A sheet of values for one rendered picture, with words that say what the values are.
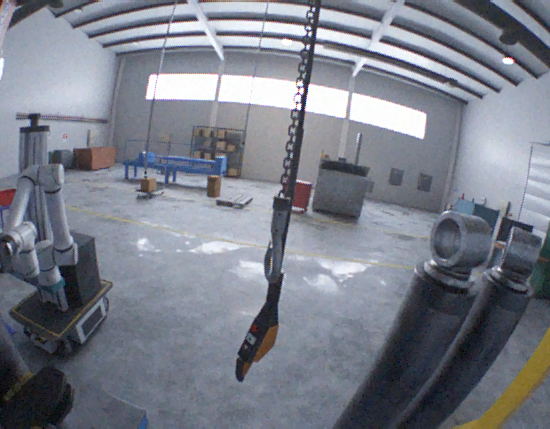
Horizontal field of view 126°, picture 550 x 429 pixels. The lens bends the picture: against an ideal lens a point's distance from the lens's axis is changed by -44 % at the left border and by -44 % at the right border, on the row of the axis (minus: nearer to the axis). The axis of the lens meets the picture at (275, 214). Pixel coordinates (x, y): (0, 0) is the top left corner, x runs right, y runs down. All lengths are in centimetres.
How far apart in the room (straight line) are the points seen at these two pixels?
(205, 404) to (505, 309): 183
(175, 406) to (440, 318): 174
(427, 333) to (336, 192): 732
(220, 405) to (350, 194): 704
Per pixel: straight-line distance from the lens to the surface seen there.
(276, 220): 55
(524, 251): 91
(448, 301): 69
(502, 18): 652
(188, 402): 200
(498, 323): 94
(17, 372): 101
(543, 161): 1183
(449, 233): 78
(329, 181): 782
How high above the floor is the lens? 171
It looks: 15 degrees down
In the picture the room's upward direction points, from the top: 9 degrees clockwise
